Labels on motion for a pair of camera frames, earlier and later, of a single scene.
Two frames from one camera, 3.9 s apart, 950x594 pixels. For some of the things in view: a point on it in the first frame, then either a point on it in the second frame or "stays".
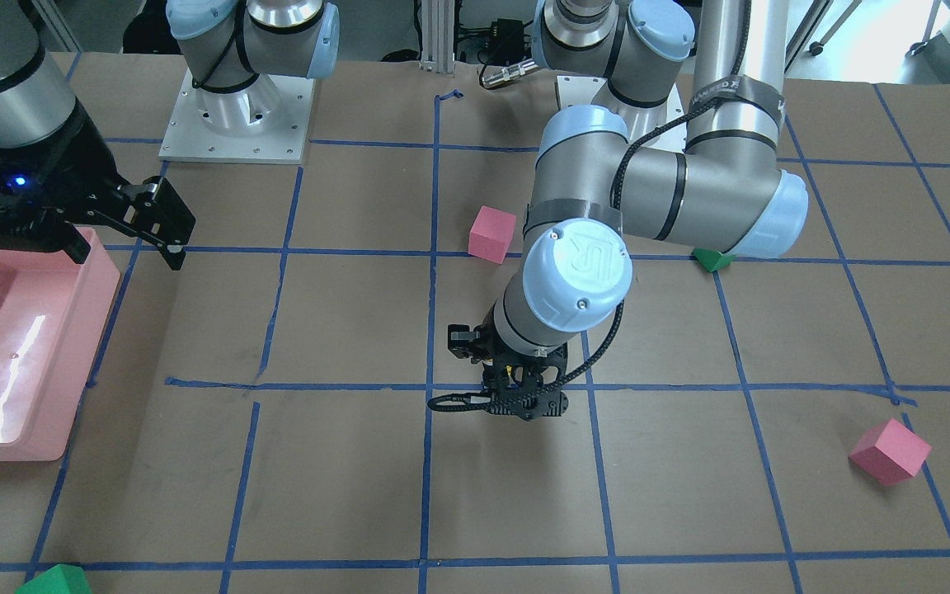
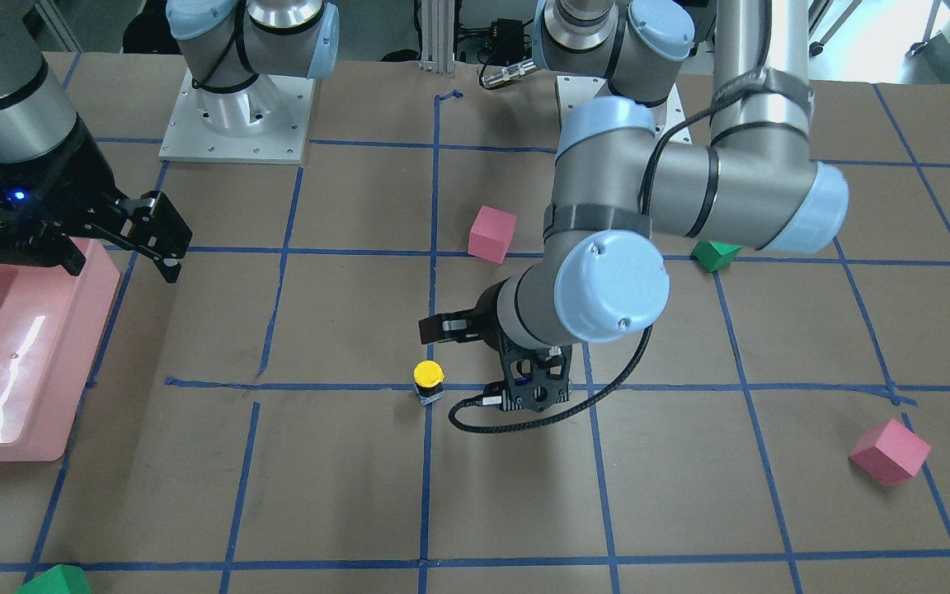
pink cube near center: (491, 234) stays
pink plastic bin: (24, 329) stays
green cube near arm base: (712, 260) stays
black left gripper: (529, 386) -> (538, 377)
